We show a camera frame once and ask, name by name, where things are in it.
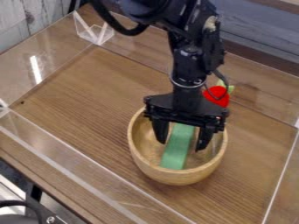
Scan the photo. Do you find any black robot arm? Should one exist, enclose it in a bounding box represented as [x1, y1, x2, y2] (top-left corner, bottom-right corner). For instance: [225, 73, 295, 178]
[90, 0, 230, 151]

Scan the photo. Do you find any clear acrylic corner bracket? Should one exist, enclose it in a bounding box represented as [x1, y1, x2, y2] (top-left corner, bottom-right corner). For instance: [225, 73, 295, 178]
[72, 11, 115, 46]

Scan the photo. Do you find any black clamp under table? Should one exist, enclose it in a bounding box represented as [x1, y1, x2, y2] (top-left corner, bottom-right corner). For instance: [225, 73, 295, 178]
[0, 182, 68, 224]

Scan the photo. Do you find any clear acrylic front wall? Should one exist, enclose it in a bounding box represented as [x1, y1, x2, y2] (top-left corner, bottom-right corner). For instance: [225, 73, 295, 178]
[0, 101, 195, 224]

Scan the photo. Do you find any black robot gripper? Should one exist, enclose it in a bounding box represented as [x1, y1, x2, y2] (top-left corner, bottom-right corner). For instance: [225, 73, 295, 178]
[144, 87, 229, 151]

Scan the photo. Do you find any brown wooden bowl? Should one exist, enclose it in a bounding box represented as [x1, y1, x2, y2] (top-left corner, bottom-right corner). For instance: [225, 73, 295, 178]
[127, 108, 229, 186]

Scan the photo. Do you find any green rectangular block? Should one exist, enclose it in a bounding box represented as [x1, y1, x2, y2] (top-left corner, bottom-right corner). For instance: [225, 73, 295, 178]
[160, 123, 195, 170]

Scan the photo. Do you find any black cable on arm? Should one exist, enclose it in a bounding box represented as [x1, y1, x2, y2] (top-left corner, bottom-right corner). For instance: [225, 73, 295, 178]
[203, 68, 231, 102]

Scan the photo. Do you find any red toy strawberry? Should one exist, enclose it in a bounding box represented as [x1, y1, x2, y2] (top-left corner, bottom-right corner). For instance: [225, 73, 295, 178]
[203, 80, 235, 108]

